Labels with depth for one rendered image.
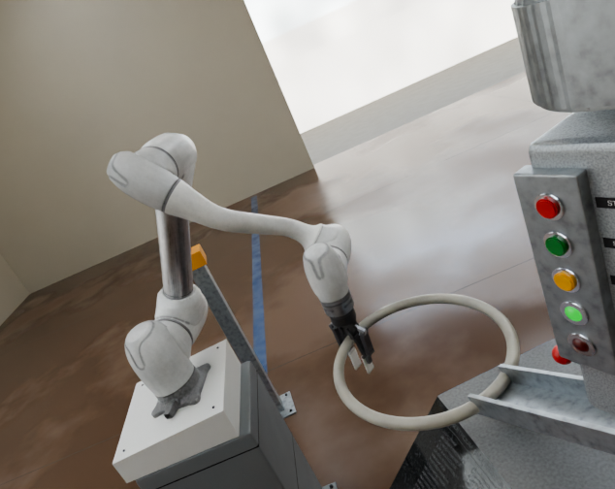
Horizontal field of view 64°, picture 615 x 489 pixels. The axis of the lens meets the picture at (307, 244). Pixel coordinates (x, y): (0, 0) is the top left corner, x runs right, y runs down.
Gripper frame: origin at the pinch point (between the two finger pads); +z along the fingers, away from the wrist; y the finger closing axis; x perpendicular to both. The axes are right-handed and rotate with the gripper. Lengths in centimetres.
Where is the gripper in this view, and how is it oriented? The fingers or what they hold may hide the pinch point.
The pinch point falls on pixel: (361, 360)
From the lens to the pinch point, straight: 155.6
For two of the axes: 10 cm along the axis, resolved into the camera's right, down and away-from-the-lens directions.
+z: 3.5, 8.3, 4.3
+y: 7.2, 0.6, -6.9
